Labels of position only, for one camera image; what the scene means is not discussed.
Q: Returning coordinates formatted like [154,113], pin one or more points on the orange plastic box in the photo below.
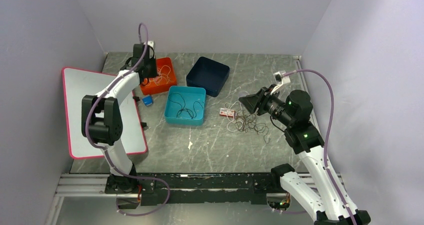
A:
[165,79]

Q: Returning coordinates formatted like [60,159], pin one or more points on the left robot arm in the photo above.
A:
[101,119]

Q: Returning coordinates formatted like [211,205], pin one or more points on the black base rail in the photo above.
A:
[197,188]

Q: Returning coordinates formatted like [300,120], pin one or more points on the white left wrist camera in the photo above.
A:
[152,44]

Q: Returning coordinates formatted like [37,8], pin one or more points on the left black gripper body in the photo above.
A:
[151,64]

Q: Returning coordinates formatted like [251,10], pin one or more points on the pink framed whiteboard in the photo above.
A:
[78,83]

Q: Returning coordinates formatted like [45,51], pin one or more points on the red white small box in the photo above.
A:
[226,112]

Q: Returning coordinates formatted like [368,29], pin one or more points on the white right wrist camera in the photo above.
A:
[281,81]

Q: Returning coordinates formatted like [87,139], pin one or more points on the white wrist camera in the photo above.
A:
[281,81]
[152,44]

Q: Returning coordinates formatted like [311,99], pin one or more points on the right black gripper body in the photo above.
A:
[270,103]

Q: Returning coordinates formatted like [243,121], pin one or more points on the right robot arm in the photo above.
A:
[329,203]

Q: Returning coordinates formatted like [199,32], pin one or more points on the blue whiteboard eraser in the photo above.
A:
[147,100]

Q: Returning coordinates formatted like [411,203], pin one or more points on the light blue plastic box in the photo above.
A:
[185,105]

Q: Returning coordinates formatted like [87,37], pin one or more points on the clear paperclip container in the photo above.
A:
[243,93]

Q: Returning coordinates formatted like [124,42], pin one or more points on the dark blue plastic box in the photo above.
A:
[208,74]

